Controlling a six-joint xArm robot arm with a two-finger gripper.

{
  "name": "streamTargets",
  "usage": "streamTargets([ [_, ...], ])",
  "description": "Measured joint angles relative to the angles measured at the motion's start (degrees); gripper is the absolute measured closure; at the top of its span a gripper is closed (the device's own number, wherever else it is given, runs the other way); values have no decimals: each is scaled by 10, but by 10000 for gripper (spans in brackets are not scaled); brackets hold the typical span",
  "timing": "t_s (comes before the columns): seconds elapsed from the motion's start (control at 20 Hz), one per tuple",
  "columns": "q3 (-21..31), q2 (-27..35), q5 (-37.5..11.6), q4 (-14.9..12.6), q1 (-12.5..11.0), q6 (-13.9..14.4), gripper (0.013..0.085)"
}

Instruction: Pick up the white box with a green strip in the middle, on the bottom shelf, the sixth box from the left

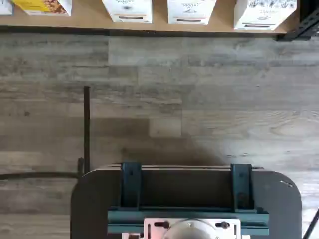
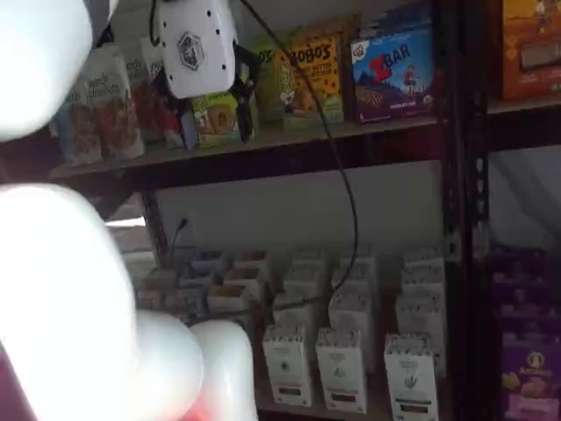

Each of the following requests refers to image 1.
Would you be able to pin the white box yellow strip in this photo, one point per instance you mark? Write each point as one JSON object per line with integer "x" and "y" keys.
{"x": 129, "y": 10}

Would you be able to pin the dark grey robot table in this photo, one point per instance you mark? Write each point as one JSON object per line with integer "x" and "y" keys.
{"x": 187, "y": 189}

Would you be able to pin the light wooden shelf board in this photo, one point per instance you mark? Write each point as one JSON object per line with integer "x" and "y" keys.
{"x": 159, "y": 10}

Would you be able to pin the blue metal rail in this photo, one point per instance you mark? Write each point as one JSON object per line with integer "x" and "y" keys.
{"x": 124, "y": 220}

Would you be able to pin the black metal rod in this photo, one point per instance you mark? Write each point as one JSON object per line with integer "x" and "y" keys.
{"x": 86, "y": 124}

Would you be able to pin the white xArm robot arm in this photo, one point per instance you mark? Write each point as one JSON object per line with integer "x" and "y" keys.
{"x": 193, "y": 230}

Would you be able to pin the white box pink strip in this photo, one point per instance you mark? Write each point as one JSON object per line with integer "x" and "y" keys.
{"x": 190, "y": 11}

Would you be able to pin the white box green strip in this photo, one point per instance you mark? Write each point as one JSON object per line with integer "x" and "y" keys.
{"x": 264, "y": 12}

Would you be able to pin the blue metal clamp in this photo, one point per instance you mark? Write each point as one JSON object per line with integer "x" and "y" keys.
{"x": 130, "y": 184}
{"x": 241, "y": 184}

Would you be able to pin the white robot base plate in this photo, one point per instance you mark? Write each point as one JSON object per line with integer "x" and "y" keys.
{"x": 155, "y": 229}

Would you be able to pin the yellow purely elizabeth box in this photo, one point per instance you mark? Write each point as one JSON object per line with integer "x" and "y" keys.
{"x": 42, "y": 6}

